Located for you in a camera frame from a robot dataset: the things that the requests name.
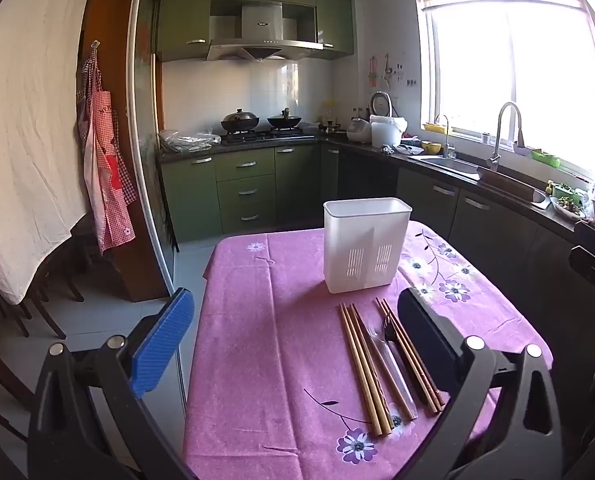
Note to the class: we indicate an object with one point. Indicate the white plastic utensil holder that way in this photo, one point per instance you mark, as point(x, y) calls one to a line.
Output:
point(362, 245)

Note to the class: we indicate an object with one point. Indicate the white plate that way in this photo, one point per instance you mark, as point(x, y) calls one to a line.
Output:
point(410, 150)

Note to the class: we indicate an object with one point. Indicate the pink floral tablecloth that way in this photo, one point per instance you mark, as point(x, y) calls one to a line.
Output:
point(277, 335)

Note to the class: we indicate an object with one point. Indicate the dark base cabinets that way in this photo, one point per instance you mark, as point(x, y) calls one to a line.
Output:
point(477, 225)

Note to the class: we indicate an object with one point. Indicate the black wok with domed lid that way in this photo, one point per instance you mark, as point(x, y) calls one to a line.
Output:
point(240, 121)

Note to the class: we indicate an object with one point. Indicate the condiment bottles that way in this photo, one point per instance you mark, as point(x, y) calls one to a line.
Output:
point(360, 112)

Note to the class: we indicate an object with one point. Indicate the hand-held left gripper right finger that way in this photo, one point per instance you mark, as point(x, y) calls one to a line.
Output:
point(425, 340)

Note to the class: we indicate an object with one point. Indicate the yellow tray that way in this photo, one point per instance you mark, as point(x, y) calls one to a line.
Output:
point(436, 128)

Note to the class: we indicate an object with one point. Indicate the dark brown wooden chopstick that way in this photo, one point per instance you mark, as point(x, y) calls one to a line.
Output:
point(421, 385)
point(425, 385)
point(430, 385)
point(416, 385)

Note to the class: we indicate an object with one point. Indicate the tall steel faucet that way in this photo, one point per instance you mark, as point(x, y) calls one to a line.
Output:
point(497, 150)

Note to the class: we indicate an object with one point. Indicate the white hanging sheet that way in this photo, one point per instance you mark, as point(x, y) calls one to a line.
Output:
point(27, 135)

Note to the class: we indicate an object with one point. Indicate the red checkered apron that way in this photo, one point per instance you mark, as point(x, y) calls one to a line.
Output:
point(105, 160)

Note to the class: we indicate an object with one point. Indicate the clear plastic bags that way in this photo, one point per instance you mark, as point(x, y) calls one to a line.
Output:
point(187, 140)

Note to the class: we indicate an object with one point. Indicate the dark stone countertop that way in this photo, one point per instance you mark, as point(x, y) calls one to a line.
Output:
point(187, 156)

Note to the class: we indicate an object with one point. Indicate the wall hooks with utensils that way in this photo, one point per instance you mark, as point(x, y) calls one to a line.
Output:
point(387, 70)

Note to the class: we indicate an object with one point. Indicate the kitchen window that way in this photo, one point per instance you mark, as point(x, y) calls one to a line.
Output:
point(502, 70)

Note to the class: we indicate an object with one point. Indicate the green base cabinets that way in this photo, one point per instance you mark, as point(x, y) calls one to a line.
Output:
point(242, 190)

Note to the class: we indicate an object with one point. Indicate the white container with open lid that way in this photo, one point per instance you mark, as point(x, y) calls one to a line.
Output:
point(387, 132)

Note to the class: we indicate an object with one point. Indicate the black wok with knob lid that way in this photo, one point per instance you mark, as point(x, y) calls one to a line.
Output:
point(283, 120)

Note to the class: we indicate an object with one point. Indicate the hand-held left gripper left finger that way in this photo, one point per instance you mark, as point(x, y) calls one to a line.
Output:
point(162, 340)

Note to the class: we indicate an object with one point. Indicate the steel sink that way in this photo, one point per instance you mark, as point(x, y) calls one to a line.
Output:
point(447, 165)

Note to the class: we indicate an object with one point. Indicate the dish of food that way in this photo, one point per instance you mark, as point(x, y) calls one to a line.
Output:
point(567, 207)

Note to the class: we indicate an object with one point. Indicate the dark wooden chairs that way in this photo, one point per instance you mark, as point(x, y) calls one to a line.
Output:
point(22, 310)

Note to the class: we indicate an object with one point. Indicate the small dark pot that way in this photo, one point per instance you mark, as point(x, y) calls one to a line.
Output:
point(330, 127)

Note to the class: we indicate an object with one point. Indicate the small steel faucet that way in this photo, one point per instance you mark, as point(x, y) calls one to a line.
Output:
point(447, 142)

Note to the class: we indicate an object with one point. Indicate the yellow bowl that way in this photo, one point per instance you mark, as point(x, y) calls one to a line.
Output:
point(431, 148)

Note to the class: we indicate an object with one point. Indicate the green tray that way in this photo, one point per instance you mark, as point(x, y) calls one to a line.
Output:
point(546, 159)

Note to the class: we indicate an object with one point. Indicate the black plastic fork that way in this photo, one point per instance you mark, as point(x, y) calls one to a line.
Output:
point(391, 332)

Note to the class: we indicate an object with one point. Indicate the white rice cooker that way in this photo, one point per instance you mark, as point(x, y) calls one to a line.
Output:
point(358, 130)

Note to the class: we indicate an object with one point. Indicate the green wall cabinets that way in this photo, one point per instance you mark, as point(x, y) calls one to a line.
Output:
point(182, 15)

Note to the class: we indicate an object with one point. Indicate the steel range hood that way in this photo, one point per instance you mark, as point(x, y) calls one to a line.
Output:
point(262, 35)

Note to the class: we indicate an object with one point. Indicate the gas stove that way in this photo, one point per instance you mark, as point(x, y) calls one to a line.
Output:
point(267, 135)

